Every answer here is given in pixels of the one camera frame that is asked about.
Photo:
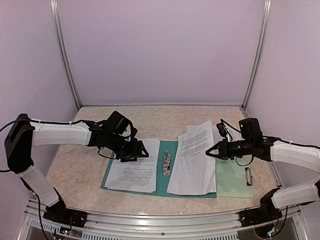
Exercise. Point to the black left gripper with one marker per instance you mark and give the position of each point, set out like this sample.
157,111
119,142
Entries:
135,152

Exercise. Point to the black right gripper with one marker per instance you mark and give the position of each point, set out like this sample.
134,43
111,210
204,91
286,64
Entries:
224,150

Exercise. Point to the dark green folder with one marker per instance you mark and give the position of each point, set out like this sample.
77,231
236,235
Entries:
163,181

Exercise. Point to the printed paper sheet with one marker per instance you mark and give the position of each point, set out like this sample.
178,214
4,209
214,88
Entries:
136,176

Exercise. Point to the metal folder clip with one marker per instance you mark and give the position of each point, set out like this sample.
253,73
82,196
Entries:
167,163

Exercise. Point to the printed paper stack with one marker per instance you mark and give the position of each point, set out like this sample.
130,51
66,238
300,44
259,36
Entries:
194,172

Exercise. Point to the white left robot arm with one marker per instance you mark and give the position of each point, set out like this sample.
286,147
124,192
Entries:
116,133

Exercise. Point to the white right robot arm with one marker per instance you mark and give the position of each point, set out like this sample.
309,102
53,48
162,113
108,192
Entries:
277,150

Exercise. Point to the blank white paper sheet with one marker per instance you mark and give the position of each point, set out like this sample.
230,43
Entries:
216,135

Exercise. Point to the light green clipboard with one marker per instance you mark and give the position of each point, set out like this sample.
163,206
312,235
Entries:
231,180

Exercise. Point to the front aluminium rail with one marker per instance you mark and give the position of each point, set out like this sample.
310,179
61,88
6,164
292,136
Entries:
112,226

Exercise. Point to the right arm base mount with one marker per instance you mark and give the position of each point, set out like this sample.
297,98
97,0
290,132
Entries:
266,212

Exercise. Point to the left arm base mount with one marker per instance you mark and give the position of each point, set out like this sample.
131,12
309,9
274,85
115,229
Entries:
59,213

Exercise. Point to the left aluminium frame post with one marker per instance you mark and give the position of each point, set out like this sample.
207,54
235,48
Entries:
54,5

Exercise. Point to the aluminium frame post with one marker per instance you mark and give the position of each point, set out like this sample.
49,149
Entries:
258,53
54,5

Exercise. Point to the right aluminium frame post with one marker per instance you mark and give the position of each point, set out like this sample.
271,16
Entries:
258,53

